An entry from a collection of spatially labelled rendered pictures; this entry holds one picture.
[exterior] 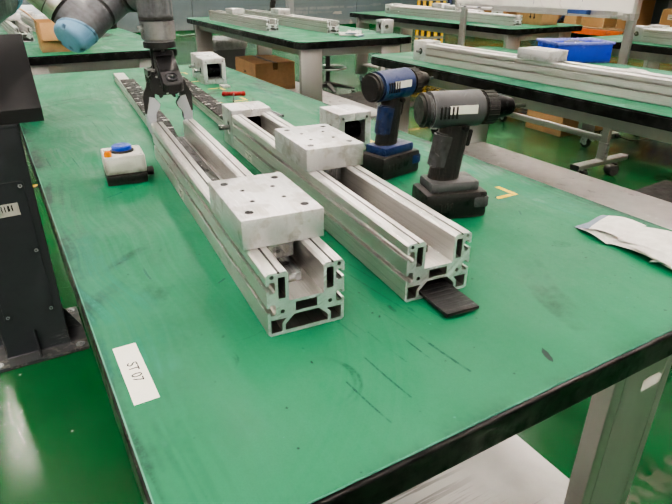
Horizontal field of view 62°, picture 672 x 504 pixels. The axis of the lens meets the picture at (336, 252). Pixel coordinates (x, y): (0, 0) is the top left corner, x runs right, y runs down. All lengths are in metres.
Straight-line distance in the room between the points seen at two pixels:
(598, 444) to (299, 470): 0.66
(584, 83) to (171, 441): 2.09
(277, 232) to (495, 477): 0.81
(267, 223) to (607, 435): 0.68
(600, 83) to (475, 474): 1.56
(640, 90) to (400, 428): 1.88
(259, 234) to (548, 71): 1.93
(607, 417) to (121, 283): 0.78
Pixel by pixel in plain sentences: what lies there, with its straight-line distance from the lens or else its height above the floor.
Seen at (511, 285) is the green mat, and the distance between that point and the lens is 0.83.
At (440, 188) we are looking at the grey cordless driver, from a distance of 1.00.
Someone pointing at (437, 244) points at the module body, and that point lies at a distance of 0.80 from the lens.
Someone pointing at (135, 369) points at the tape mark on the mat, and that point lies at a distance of 0.67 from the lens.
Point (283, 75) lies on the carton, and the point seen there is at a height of 0.34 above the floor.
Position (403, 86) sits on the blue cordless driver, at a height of 0.97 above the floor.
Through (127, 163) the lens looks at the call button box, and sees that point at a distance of 1.23.
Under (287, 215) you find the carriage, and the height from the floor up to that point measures 0.90.
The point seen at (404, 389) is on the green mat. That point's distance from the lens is 0.61.
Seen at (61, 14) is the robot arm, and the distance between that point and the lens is 1.39.
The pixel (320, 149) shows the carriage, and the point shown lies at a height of 0.90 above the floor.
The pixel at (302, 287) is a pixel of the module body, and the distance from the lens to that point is 0.70.
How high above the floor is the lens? 1.17
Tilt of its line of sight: 26 degrees down
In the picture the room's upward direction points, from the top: straight up
